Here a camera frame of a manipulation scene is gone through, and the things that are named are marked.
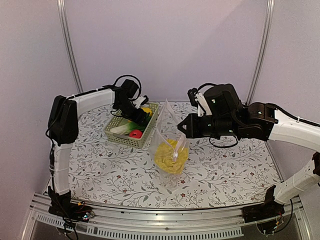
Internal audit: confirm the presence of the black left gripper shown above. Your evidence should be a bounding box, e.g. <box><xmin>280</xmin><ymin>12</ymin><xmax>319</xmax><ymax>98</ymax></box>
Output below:
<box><xmin>115</xmin><ymin>99</ymin><xmax>147</xmax><ymax>125</ymax></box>

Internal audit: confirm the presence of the left aluminium frame post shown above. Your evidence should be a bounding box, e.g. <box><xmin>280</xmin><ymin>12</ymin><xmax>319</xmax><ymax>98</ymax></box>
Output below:
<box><xmin>56</xmin><ymin>0</ymin><xmax>84</xmax><ymax>94</ymax></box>

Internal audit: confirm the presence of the right aluminium frame post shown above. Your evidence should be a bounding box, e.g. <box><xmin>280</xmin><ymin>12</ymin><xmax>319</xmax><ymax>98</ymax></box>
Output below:
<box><xmin>245</xmin><ymin>0</ymin><xmax>275</xmax><ymax>105</ymax></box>

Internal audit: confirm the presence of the red toy food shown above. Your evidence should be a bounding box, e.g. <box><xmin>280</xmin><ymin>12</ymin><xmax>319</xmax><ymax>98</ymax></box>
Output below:
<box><xmin>129</xmin><ymin>129</ymin><xmax>143</xmax><ymax>139</ymax></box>

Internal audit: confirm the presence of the pale green plastic basket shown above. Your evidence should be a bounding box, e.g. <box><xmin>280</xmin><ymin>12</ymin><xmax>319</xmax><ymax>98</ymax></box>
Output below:
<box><xmin>103</xmin><ymin>102</ymin><xmax>160</xmax><ymax>149</ymax></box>

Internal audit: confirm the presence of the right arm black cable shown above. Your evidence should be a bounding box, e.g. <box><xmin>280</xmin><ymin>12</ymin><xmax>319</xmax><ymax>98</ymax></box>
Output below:
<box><xmin>197</xmin><ymin>83</ymin><xmax>218</xmax><ymax>92</ymax></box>

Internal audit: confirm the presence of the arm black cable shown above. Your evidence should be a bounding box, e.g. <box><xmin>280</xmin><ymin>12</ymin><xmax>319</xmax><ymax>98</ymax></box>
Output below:
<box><xmin>113</xmin><ymin>74</ymin><xmax>143</xmax><ymax>98</ymax></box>
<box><xmin>197</xmin><ymin>83</ymin><xmax>218</xmax><ymax>92</ymax></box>

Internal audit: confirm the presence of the yellow toy lemon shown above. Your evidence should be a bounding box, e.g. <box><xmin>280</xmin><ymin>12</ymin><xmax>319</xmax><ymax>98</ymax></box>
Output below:
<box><xmin>141</xmin><ymin>107</ymin><xmax>153</xmax><ymax>117</ymax></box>

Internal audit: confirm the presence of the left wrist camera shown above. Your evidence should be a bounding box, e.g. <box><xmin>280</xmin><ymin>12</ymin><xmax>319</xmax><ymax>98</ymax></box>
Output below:
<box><xmin>132</xmin><ymin>95</ymin><xmax>149</xmax><ymax>109</ymax></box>

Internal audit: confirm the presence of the toy napa cabbage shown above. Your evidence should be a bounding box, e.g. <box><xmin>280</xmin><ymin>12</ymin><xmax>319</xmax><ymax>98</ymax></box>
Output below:
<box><xmin>154</xmin><ymin>139</ymin><xmax>189</xmax><ymax>174</ymax></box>

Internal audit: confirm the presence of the green toy leaf vegetable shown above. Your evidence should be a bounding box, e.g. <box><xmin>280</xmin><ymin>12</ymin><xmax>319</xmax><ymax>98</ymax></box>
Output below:
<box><xmin>109</xmin><ymin>121</ymin><xmax>146</xmax><ymax>135</ymax></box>

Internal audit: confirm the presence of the front aluminium rail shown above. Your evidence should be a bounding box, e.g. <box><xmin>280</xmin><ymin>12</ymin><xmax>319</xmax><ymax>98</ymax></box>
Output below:
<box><xmin>22</xmin><ymin>194</ymin><xmax>313</xmax><ymax>240</ymax></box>

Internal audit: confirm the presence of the floral patterned table mat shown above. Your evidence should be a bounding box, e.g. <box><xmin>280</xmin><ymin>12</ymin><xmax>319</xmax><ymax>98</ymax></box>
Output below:
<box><xmin>67</xmin><ymin>105</ymin><xmax>282</xmax><ymax>209</ymax></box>

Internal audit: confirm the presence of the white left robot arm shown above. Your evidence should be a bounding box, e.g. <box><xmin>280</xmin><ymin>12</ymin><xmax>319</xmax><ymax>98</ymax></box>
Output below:
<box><xmin>45</xmin><ymin>74</ymin><xmax>149</xmax><ymax>222</ymax></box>

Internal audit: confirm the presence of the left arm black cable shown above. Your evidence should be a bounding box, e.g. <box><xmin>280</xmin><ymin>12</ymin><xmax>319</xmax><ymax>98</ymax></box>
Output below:
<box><xmin>113</xmin><ymin>74</ymin><xmax>143</xmax><ymax>98</ymax></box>

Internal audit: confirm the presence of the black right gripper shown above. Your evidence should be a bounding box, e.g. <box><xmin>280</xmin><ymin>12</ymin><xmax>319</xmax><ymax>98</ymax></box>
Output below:
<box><xmin>177</xmin><ymin>112</ymin><xmax>239</xmax><ymax>138</ymax></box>

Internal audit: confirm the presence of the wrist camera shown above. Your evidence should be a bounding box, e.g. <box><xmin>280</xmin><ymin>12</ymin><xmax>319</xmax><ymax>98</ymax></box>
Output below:
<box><xmin>187</xmin><ymin>88</ymin><xmax>211</xmax><ymax>117</ymax></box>
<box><xmin>132</xmin><ymin>95</ymin><xmax>149</xmax><ymax>109</ymax></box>

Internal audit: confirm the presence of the aluminium frame post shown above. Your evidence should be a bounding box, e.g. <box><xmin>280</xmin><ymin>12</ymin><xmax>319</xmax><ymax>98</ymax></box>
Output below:
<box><xmin>245</xmin><ymin>0</ymin><xmax>275</xmax><ymax>105</ymax></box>
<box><xmin>56</xmin><ymin>0</ymin><xmax>84</xmax><ymax>94</ymax></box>

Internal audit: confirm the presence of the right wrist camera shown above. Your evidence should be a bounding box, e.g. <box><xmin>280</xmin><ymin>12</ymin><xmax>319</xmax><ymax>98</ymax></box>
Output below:
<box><xmin>187</xmin><ymin>88</ymin><xmax>211</xmax><ymax>117</ymax></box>

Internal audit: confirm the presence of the clear zip top bag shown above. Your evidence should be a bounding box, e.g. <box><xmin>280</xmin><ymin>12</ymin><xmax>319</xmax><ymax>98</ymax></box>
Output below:
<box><xmin>148</xmin><ymin>100</ymin><xmax>189</xmax><ymax>191</ymax></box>

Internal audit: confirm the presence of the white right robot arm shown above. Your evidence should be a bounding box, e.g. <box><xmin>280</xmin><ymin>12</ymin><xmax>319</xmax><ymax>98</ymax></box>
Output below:
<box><xmin>177</xmin><ymin>83</ymin><xmax>320</xmax><ymax>223</ymax></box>

